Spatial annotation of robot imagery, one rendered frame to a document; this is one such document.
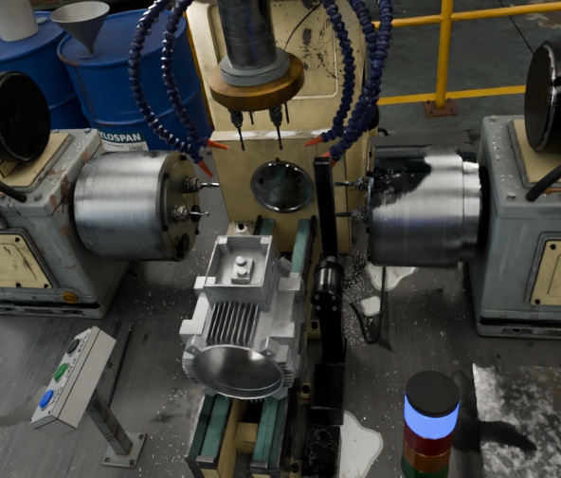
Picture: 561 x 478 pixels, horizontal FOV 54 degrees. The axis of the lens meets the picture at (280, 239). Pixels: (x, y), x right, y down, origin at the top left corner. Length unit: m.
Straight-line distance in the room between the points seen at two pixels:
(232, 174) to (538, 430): 0.80
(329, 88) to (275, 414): 0.71
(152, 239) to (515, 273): 0.72
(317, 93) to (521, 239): 0.54
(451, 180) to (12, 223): 0.89
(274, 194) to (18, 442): 0.75
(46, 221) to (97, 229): 0.10
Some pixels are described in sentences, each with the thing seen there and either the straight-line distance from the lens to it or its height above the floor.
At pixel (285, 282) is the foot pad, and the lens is 0.98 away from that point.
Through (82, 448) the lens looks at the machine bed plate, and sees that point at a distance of 1.23.
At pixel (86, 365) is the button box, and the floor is 1.07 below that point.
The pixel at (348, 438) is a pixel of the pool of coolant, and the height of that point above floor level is 0.80.
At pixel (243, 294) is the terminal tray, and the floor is 1.13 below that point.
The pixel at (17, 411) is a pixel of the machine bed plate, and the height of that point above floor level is 0.80.
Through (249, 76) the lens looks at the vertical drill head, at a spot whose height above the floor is 1.35.
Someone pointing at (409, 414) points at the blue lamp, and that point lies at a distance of 0.68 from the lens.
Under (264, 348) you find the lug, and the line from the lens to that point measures 0.87.
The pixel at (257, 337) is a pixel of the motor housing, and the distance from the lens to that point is 0.90.
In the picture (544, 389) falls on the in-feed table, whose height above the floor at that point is 0.92.
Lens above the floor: 1.79
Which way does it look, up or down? 42 degrees down
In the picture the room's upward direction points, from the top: 10 degrees counter-clockwise
